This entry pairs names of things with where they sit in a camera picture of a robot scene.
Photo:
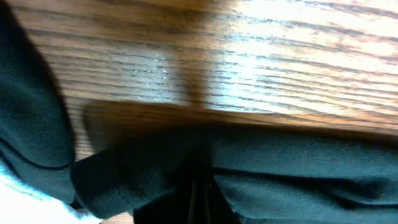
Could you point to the black garment under blue one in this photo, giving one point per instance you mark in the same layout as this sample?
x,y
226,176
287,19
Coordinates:
x,y
37,141

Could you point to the light blue garment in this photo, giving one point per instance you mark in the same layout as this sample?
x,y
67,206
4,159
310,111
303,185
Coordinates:
x,y
23,204

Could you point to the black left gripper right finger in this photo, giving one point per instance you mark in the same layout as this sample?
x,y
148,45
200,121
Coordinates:
x,y
216,208

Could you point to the black t-shirt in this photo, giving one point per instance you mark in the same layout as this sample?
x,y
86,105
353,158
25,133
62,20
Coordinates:
x,y
267,175

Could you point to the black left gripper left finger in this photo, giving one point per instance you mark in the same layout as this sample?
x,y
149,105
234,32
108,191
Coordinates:
x,y
177,207

